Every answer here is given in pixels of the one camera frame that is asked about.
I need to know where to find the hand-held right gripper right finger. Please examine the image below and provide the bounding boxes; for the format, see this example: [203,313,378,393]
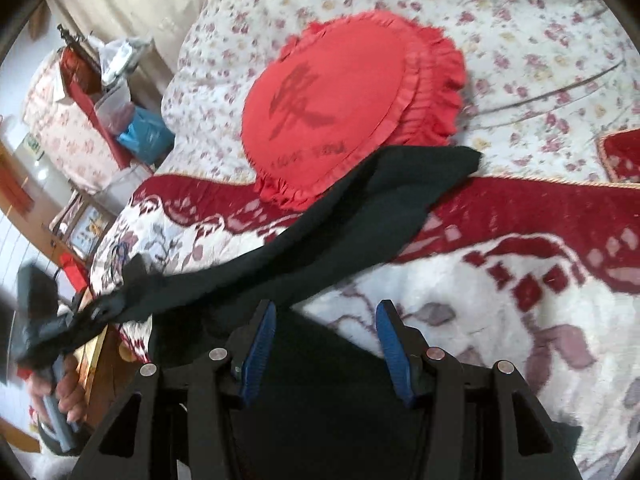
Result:
[375,299,586,480]

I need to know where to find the black pants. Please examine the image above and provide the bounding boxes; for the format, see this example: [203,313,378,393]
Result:
[75,146,583,480]

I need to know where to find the crumpled clear plastic bag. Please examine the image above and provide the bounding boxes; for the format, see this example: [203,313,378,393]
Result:
[99,37,152,87]

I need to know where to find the floral print quilt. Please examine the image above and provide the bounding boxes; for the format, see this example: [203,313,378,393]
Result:
[162,0,640,186]

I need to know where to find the red cloth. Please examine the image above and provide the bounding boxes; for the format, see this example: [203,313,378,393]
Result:
[59,49,132,167]

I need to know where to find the red heart-shaped ruffled pillow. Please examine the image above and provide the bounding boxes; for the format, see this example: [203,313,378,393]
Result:
[241,10,468,211]

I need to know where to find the person's left hand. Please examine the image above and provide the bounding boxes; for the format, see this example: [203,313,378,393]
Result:
[27,352,90,423]

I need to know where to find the floral fabric furniture cover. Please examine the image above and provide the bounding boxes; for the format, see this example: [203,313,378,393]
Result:
[22,52,126,191]

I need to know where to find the blue plastic bag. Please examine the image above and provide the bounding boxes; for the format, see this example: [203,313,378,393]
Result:
[116,107,176,165]

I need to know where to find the wooden framed picture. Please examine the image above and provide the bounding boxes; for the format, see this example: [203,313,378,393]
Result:
[49,190,117,263]

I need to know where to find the clear plastic container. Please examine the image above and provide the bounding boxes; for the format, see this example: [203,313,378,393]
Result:
[95,80,136,136]

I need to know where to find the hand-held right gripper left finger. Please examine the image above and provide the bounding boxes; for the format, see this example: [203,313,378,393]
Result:
[72,300,278,480]

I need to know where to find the wooden bed frame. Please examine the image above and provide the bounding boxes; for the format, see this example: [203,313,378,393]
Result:
[80,327,151,433]

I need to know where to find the red and white floral blanket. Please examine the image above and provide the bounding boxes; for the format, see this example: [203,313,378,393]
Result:
[90,172,640,480]

